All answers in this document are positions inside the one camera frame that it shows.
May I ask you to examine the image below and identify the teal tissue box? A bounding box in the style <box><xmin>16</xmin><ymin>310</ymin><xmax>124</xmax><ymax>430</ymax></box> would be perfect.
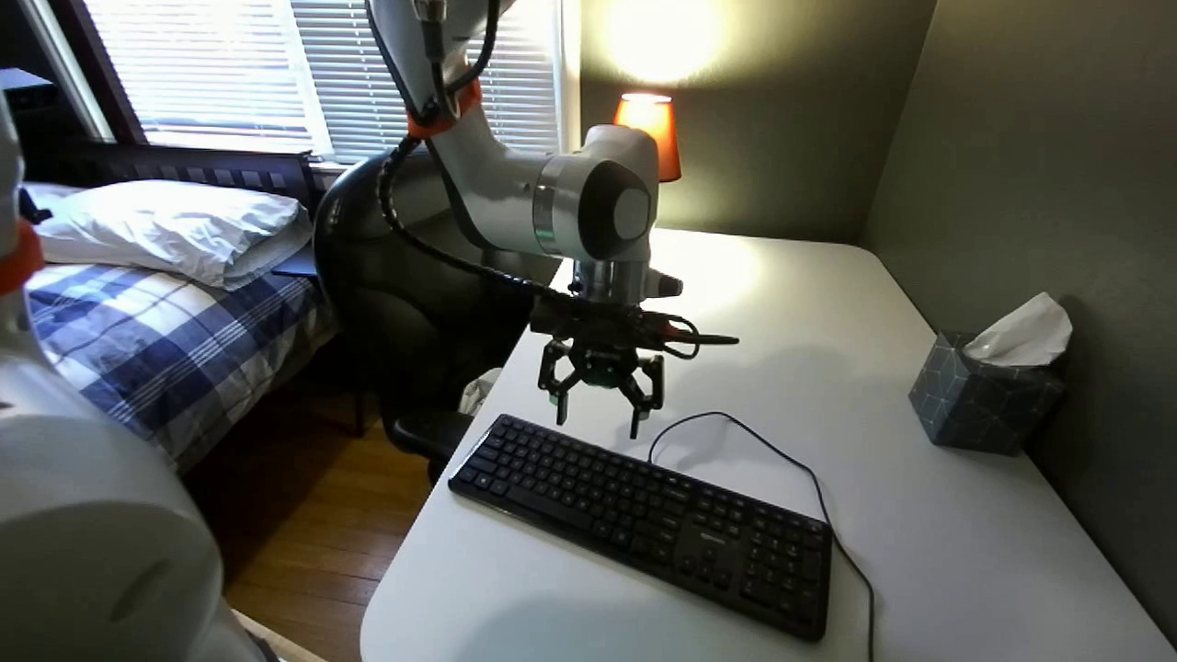
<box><xmin>906</xmin><ymin>289</ymin><xmax>1076</xmax><ymax>462</ymax></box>

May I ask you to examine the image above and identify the black office chair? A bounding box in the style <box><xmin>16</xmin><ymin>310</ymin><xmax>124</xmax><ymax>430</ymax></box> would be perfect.
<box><xmin>308</xmin><ymin>145</ymin><xmax>571</xmax><ymax>477</ymax></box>

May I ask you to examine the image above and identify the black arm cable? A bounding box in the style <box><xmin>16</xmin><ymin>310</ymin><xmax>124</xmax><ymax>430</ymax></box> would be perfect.
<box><xmin>362</xmin><ymin>0</ymin><xmax>580</xmax><ymax>305</ymax></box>

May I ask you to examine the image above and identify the black computer keyboard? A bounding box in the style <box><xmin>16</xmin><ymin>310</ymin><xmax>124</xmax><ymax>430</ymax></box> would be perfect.
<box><xmin>444</xmin><ymin>412</ymin><xmax>837</xmax><ymax>648</ymax></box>

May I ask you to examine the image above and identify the white pillow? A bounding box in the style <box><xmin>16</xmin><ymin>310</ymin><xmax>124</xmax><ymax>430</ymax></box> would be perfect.
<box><xmin>18</xmin><ymin>176</ymin><xmax>321</xmax><ymax>294</ymax></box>

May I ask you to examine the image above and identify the blue plaid blanket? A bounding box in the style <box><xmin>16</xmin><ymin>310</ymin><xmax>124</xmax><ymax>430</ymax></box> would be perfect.
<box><xmin>18</xmin><ymin>253</ymin><xmax>342</xmax><ymax>476</ymax></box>

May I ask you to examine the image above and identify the white window blind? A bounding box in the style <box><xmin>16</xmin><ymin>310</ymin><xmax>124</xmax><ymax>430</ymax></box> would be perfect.
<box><xmin>77</xmin><ymin>0</ymin><xmax>572</xmax><ymax>169</ymax></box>

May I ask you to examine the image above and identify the orange shade table lamp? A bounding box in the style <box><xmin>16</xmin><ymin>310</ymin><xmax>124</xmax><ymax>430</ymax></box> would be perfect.
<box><xmin>612</xmin><ymin>84</ymin><xmax>687</xmax><ymax>188</ymax></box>

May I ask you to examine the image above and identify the orange arm strap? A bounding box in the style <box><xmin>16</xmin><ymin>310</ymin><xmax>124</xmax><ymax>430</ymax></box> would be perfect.
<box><xmin>406</xmin><ymin>78</ymin><xmax>485</xmax><ymax>145</ymax></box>
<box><xmin>0</xmin><ymin>221</ymin><xmax>47</xmax><ymax>297</ymax></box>

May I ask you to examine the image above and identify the dark bed headboard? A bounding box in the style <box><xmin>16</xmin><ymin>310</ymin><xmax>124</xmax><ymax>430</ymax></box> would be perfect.
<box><xmin>18</xmin><ymin>138</ymin><xmax>324</xmax><ymax>208</ymax></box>

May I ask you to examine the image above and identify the black keyboard cable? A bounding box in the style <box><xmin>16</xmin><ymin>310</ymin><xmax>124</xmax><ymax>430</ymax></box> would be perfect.
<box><xmin>642</xmin><ymin>409</ymin><xmax>884</xmax><ymax>662</ymax></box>

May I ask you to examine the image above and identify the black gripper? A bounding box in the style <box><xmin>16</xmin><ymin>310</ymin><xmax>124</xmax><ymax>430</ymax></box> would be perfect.
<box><xmin>533</xmin><ymin>328</ymin><xmax>669</xmax><ymax>442</ymax></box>

